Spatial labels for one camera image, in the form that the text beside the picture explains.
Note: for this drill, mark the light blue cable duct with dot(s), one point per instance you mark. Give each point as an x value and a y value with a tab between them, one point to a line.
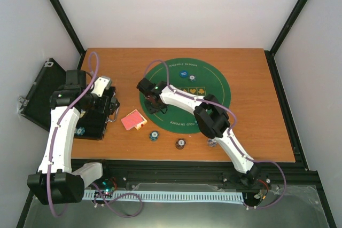
176	197

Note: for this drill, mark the brown 100 chip stack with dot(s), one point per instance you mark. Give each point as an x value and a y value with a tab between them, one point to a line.
180	144

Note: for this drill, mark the black poker chip case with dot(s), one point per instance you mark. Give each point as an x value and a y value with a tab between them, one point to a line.
55	87

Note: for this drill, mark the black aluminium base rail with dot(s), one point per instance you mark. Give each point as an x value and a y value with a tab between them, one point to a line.
127	173

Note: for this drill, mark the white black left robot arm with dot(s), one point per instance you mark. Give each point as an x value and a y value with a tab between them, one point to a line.
78	110

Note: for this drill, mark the black frame post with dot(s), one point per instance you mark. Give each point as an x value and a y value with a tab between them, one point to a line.
294	14
56	4

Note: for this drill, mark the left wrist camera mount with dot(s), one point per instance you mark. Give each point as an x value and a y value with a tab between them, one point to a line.
100	85

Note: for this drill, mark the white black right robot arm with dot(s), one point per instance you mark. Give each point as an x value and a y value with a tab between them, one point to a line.
211	118

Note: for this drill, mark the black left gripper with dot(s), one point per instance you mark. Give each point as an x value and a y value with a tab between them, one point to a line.
102	108

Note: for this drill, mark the blue 10 chip stack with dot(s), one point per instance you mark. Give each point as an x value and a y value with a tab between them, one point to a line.
212	142

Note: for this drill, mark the red playing card deck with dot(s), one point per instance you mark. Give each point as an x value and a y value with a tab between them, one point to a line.
131	120

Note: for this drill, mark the black right frame post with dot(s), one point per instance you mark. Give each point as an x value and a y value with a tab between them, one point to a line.
294	14

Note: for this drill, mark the chips inside case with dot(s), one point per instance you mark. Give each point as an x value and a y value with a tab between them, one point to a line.
79	131

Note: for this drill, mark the yellow card box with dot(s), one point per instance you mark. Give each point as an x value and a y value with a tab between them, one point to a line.
142	123

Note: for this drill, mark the blue small blind button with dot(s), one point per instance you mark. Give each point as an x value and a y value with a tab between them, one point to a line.
183	74

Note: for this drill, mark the round green poker mat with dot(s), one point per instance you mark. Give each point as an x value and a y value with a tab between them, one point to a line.
209	80

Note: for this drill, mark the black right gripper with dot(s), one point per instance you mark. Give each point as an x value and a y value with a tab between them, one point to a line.
153	111

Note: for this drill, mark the teal 50 chip stack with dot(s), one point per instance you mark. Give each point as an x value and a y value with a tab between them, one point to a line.
154	135

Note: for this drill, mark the black left frame post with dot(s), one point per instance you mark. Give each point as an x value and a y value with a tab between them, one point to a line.
56	4

